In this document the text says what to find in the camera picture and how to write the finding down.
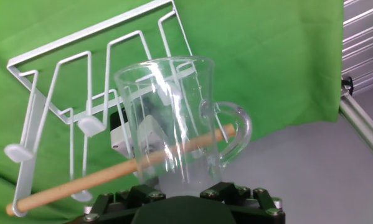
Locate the green cloth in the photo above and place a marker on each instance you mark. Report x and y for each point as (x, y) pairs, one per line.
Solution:
(267, 62)

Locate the clear acrylic drying rack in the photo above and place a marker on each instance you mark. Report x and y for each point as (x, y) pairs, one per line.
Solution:
(80, 183)

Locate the diagonal aluminium strut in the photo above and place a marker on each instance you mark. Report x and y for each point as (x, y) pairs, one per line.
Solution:
(363, 124)

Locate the grey red-button box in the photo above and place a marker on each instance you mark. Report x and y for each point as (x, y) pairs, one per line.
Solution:
(117, 140)

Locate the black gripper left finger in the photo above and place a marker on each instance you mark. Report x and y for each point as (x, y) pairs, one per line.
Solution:
(111, 208)

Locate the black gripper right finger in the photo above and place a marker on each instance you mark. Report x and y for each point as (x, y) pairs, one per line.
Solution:
(254, 208)

